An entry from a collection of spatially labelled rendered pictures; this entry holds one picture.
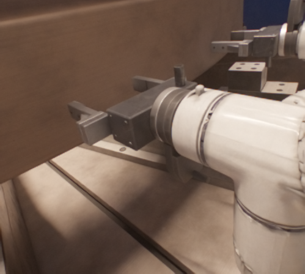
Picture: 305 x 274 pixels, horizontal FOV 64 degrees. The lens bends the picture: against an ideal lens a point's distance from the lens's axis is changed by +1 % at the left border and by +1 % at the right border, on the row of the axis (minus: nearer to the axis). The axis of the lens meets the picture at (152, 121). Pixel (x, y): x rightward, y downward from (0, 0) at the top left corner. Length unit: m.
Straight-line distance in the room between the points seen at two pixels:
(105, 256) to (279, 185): 0.88
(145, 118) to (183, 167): 0.08
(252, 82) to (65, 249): 0.97
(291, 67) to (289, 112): 1.91
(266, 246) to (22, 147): 0.42
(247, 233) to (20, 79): 0.42
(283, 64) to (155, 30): 1.57
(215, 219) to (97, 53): 0.80
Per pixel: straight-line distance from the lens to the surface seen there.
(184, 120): 0.26
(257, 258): 0.31
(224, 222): 1.08
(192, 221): 1.08
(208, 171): 1.22
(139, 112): 0.29
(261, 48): 0.66
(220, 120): 0.24
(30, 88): 0.50
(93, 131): 0.32
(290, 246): 0.29
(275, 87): 1.06
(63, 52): 0.51
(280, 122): 0.23
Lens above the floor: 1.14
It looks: 27 degrees down
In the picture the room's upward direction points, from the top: 9 degrees counter-clockwise
